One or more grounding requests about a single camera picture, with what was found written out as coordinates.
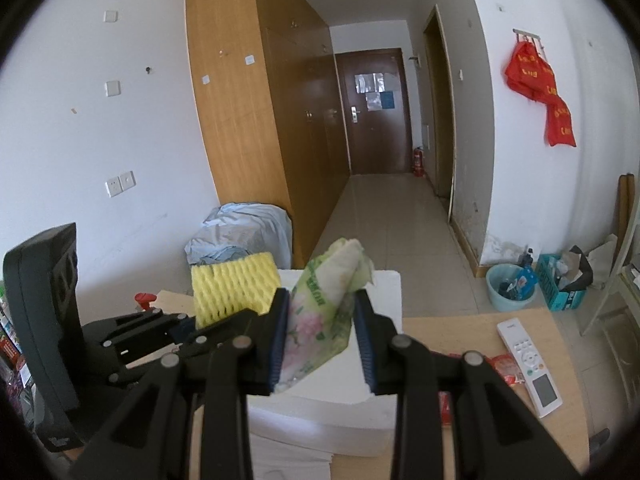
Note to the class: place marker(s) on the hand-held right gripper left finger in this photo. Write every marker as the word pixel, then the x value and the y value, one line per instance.
pixel 280 340

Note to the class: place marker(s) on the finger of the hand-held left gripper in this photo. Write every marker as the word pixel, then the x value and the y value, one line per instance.
pixel 131 367
pixel 150 321

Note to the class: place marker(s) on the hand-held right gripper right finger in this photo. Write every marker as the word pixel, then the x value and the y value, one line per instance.
pixel 362 345

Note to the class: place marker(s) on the green floral tissue pack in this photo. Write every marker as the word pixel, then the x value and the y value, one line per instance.
pixel 320 310

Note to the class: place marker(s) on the yellow foam net sleeve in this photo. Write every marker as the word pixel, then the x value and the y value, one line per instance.
pixel 235 285

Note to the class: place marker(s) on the white foam box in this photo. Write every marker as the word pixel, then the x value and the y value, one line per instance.
pixel 325 412

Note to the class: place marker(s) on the white towel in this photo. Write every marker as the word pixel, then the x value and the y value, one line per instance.
pixel 290 465

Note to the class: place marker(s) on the white lotion bottle red pump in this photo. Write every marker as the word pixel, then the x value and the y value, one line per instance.
pixel 146 301

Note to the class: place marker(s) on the colourful packets on shelf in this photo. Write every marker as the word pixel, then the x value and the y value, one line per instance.
pixel 12 355

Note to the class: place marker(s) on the pale blue cloth bundle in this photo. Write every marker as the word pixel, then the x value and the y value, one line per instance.
pixel 240 230

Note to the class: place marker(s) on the red and white tube pack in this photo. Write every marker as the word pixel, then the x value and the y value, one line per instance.
pixel 505 367

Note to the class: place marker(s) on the light blue waste bin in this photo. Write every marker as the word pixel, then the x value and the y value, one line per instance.
pixel 500 292

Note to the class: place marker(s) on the white remote control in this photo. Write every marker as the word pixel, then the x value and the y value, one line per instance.
pixel 530 360

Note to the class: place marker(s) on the red fire extinguisher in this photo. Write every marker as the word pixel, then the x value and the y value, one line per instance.
pixel 418 162

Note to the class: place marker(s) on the teal basket with bag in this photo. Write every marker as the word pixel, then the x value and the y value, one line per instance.
pixel 550 290

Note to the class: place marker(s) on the dark brown entrance door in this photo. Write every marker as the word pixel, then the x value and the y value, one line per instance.
pixel 380 140

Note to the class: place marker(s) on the wooden wardrobe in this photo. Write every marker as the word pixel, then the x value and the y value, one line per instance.
pixel 235 110

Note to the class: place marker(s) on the black plastic bag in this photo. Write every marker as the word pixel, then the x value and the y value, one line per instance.
pixel 582 265

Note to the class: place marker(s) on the blue notice on door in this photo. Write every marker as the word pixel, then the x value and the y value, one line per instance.
pixel 382 101

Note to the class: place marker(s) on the silver paper on door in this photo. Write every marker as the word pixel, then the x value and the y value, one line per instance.
pixel 369 83

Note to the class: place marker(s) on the wooden board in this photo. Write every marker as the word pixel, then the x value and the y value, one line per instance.
pixel 625 210

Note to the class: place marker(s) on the red hanging plastic bags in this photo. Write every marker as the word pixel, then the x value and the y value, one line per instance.
pixel 535 80

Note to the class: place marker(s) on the white double wall socket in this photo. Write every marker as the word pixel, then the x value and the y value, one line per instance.
pixel 120 184

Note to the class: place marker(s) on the white wall switch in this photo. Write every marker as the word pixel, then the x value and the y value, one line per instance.
pixel 113 88

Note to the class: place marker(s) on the brown side door frame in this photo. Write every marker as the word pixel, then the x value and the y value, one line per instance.
pixel 440 110

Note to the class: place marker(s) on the white metal bed frame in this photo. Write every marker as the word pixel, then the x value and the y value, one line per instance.
pixel 615 285

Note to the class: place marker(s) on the small white wall plate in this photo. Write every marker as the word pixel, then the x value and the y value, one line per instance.
pixel 110 16

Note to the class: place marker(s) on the metal wall hook rack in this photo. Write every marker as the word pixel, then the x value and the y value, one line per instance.
pixel 529 34

